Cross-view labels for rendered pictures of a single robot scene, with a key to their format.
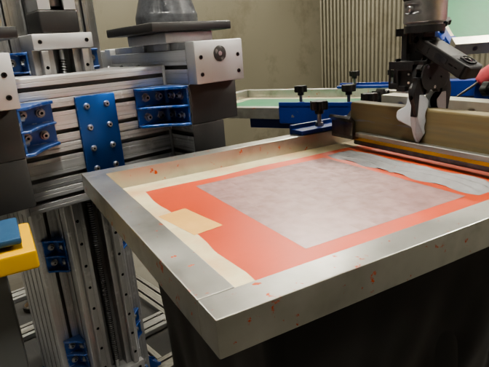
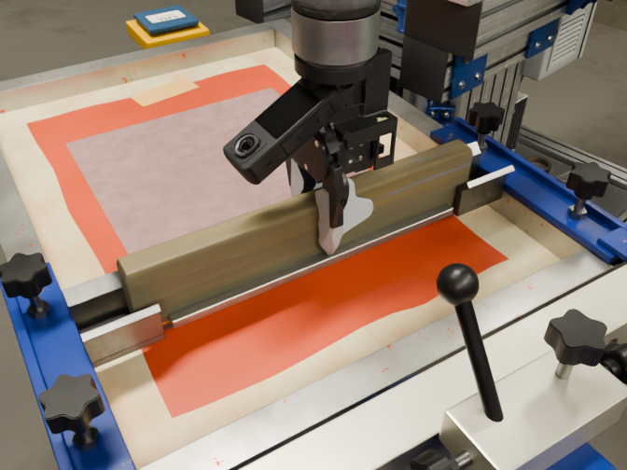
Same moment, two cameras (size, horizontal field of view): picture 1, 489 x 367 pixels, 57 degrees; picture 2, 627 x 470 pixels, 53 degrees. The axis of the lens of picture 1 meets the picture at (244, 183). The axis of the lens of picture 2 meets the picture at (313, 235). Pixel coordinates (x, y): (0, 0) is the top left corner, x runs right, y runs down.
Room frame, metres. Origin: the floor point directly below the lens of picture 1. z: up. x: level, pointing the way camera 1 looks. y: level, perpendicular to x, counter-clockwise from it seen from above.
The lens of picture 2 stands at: (0.83, -0.88, 1.44)
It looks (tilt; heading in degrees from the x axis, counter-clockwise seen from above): 40 degrees down; 87
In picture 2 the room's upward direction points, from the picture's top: straight up
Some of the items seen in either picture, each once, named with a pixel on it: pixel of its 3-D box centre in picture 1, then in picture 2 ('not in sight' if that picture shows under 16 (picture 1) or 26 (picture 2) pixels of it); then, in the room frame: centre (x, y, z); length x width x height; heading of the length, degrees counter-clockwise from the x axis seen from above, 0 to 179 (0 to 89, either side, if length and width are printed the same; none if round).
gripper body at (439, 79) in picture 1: (419, 59); (339, 112); (0.88, -0.35, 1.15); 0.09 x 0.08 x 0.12; 28
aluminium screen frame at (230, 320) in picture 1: (346, 173); (234, 172); (0.76, -0.18, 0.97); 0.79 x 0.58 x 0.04; 118
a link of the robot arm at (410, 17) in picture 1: (423, 13); (332, 30); (0.87, -0.35, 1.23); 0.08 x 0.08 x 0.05
